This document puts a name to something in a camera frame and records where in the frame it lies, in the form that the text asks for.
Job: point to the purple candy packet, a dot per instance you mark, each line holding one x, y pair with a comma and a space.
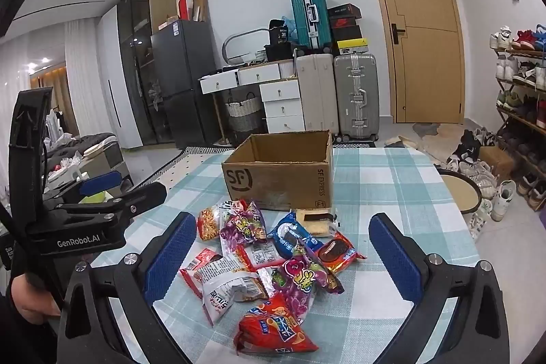
298, 283
243, 229

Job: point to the black storage box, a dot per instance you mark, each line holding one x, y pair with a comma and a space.
277, 52

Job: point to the red chips packet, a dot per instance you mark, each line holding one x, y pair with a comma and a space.
273, 330

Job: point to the blue cookie packet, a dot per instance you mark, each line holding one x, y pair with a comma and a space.
290, 238

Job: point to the wooden shoe rack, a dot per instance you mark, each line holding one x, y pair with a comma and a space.
518, 108

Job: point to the round wooden stool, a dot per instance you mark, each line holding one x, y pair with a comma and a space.
460, 193

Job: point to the orange noodle snack packet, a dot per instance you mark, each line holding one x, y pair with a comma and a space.
209, 225

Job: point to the flat labelled carton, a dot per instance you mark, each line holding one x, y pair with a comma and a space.
168, 24

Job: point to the plain black shoe box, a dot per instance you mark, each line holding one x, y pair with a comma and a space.
346, 32

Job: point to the red brown pie packet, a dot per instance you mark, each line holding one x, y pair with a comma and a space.
337, 253

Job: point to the white drawer unit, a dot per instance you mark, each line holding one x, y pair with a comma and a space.
283, 108

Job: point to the person's left hand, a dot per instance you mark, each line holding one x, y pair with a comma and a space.
30, 300

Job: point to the blue plastic bag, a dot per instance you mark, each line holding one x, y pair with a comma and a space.
292, 25

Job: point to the small brown carton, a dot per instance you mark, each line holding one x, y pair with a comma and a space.
497, 163

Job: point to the wooden door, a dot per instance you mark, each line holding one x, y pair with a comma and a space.
426, 48

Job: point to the woven laundry basket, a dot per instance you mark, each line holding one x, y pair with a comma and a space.
243, 112

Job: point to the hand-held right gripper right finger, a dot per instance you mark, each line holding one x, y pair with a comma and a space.
394, 257

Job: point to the teal suitcase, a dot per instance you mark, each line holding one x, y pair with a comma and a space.
309, 14

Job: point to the rows of assorted shoes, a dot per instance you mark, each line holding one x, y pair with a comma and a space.
522, 69

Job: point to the tall cardboard carton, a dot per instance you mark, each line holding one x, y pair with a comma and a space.
199, 8

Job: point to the black red logo shoe box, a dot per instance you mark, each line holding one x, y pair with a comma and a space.
341, 22

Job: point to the white sheer curtain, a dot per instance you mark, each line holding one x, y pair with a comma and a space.
89, 82

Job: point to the black paper bag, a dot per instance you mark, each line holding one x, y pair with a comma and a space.
279, 32

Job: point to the white slatted basket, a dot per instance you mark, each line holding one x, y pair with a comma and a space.
258, 57

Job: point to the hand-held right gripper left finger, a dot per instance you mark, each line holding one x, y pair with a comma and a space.
170, 257

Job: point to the oval mirror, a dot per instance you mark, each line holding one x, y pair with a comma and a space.
239, 38

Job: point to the silver suitcase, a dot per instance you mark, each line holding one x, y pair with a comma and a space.
356, 95

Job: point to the beige suitcase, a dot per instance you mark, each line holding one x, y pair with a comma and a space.
315, 95

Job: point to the dark grey sofa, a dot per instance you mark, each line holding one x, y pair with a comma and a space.
106, 155

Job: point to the black red lid shoe box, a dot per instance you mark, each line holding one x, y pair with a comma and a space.
343, 10

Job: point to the glass door cabinet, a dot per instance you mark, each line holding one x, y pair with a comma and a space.
138, 61

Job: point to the brown cardboard box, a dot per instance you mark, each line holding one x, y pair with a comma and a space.
277, 180

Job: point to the clear cracker pack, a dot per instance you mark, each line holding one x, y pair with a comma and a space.
311, 225

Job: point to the beige slipper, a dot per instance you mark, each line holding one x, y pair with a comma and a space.
394, 142

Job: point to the dark grey refrigerator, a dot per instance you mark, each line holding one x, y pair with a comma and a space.
183, 82

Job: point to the purple bag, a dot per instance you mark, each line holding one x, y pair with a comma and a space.
542, 217

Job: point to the irregular door mat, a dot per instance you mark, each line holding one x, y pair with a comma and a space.
439, 140

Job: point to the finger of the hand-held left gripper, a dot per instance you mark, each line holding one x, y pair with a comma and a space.
100, 182
140, 197

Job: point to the brown curtain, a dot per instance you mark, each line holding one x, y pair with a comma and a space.
59, 99

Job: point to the white desk with drawers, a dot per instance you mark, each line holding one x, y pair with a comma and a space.
256, 74

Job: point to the white wardrobe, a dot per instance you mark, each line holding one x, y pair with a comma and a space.
113, 82

